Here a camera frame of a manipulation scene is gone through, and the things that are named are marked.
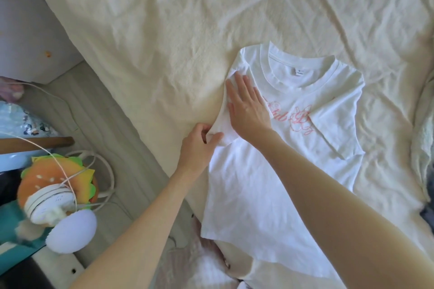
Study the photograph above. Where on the person's right forearm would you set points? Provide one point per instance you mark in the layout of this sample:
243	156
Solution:
339	224

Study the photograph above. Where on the pale green blanket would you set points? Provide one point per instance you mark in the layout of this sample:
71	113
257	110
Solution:
423	136

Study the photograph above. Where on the person's right middle finger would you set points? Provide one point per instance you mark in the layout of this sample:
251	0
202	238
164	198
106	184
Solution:
241	85

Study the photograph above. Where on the brown wooden stick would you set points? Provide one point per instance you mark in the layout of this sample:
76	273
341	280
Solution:
34	145

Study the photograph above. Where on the cream bed sheet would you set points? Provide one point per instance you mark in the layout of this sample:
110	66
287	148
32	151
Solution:
169	28

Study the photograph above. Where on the dark grey cloth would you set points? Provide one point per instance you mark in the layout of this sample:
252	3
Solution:
428	216

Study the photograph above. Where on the white oval lamp head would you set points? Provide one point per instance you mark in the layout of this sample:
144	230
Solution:
71	231

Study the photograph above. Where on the person's right little finger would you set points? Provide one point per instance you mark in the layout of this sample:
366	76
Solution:
259	97

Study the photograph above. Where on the person's right hand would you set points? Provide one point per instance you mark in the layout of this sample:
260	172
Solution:
249	114

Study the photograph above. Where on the person's left hand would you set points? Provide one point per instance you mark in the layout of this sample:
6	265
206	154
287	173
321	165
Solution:
193	153

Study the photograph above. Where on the person's left thumb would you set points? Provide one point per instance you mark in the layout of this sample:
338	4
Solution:
214	137

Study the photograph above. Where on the teal box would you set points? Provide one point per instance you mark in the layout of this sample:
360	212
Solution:
10	231

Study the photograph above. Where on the white t-shirt with pink print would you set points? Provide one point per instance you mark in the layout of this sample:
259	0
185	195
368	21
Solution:
257	204

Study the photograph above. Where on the pink fluffy garment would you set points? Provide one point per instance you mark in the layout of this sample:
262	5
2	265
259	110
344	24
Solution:
200	265

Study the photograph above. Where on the white cabinet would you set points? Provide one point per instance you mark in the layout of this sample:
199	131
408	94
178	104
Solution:
30	34

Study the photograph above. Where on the patterned plastic bag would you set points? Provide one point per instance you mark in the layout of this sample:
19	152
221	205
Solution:
20	122

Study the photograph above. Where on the person's left forearm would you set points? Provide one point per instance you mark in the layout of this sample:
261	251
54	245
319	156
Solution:
142	241

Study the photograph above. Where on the person's right thumb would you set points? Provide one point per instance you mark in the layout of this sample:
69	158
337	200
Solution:
232	111

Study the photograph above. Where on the burger plush toy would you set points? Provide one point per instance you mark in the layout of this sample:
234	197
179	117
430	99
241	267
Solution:
42	173

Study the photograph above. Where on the white round device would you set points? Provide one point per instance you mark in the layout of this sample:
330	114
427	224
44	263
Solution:
47	203

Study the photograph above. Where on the white furniture panel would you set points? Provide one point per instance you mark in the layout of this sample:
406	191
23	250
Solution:
57	270

